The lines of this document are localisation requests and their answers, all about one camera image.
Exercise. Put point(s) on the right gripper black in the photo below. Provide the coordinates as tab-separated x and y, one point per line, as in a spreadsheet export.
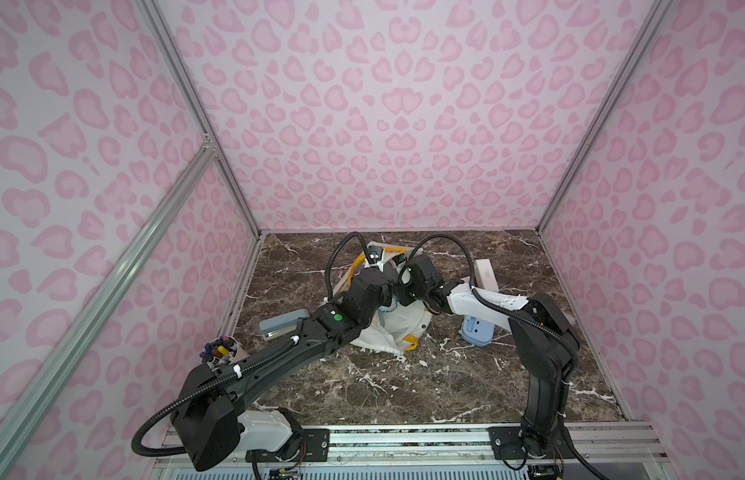
410	279

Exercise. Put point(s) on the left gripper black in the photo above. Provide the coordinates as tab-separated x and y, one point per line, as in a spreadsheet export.
387	288

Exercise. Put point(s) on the white canvas bag yellow handles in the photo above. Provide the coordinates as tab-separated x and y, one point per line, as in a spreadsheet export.
395	329

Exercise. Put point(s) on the white rectangular digital clock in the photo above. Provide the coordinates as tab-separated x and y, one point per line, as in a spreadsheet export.
485	276

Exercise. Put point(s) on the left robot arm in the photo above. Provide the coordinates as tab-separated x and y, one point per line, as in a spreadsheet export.
214	422

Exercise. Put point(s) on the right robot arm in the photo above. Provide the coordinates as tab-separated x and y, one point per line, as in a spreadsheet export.
543	336

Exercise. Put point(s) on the grey stapler on table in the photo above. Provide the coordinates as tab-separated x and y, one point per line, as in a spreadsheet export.
284	323

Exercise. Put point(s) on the coloured items left edge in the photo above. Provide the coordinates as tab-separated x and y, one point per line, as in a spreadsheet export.
223	351

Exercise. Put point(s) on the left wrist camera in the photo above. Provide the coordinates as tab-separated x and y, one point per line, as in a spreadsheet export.
374	254

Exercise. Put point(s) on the left frame aluminium strut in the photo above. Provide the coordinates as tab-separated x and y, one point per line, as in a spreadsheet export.
22	421

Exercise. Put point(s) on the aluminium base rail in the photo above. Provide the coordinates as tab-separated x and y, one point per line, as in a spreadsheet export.
619	450

